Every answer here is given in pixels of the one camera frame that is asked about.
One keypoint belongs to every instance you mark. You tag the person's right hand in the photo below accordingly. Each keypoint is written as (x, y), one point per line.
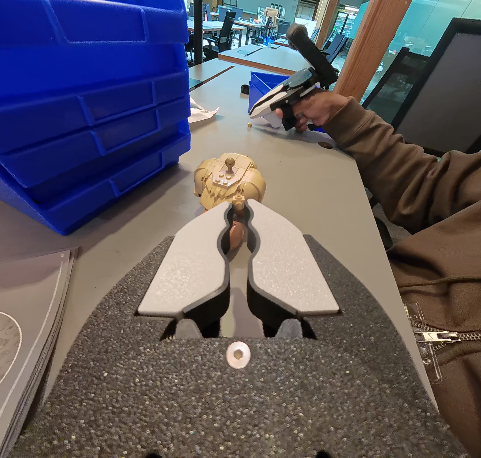
(323, 107)

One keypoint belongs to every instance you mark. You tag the small blue plastic bin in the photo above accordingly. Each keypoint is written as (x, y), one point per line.
(266, 84)

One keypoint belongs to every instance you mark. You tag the group of black office chairs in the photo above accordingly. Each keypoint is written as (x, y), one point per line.
(225, 30)

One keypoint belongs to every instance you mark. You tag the wood-edged grey table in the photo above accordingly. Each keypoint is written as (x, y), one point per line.
(263, 56)

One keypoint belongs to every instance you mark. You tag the wooden pillar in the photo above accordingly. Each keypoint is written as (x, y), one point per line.
(375, 33)

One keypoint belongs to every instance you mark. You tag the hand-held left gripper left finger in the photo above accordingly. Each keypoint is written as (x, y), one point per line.
(188, 270)

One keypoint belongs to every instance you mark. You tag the person's right forearm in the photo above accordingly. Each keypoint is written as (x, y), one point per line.
(394, 165)

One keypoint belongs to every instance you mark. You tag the stack of blue plastic bins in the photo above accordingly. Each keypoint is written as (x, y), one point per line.
(94, 127)

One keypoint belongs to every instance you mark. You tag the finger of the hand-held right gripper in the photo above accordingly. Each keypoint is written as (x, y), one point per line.
(270, 107)
(278, 93)

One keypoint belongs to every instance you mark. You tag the grey instruction booklet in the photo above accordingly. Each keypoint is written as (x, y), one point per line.
(33, 296)

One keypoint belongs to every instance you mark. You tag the grey desk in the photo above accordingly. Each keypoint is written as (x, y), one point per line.
(300, 187)

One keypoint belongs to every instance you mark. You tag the tan brick model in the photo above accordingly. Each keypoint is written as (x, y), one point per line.
(225, 184)

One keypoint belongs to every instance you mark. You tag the black framed grey board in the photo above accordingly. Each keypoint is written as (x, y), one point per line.
(443, 90)

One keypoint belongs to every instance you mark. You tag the black metal pole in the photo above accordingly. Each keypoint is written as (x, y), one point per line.
(198, 22)

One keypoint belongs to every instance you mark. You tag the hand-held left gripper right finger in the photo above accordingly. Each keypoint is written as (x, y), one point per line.
(293, 266)

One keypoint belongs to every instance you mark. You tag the black mesh office chair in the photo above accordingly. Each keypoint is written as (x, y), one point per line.
(398, 82)

